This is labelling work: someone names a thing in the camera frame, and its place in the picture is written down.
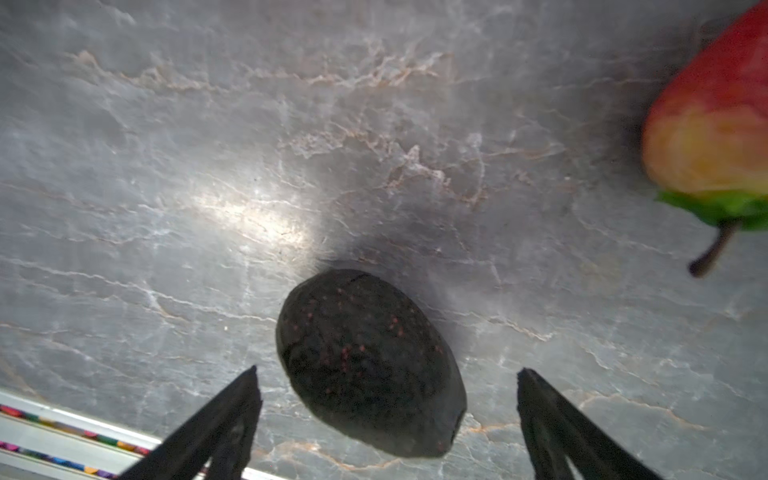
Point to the dark avocado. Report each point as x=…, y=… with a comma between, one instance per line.
x=366, y=360

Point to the red yellow strawberry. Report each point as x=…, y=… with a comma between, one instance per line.
x=704, y=141

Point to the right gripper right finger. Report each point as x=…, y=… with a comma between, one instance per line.
x=558, y=437

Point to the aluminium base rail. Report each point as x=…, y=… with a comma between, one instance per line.
x=42, y=439

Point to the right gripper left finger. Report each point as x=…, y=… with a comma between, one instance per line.
x=216, y=440

